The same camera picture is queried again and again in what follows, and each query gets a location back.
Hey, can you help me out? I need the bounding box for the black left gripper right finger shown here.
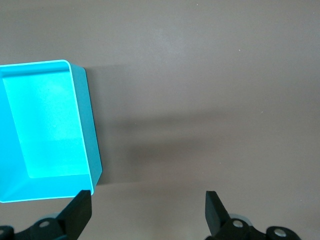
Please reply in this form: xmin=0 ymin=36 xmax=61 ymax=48
xmin=205 ymin=190 xmax=301 ymax=240

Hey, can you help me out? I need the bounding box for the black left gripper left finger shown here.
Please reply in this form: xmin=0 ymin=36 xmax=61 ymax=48
xmin=0 ymin=189 xmax=93 ymax=240

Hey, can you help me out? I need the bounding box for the teal plastic bin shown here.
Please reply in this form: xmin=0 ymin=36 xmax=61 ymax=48
xmin=0 ymin=59 xmax=104 ymax=203

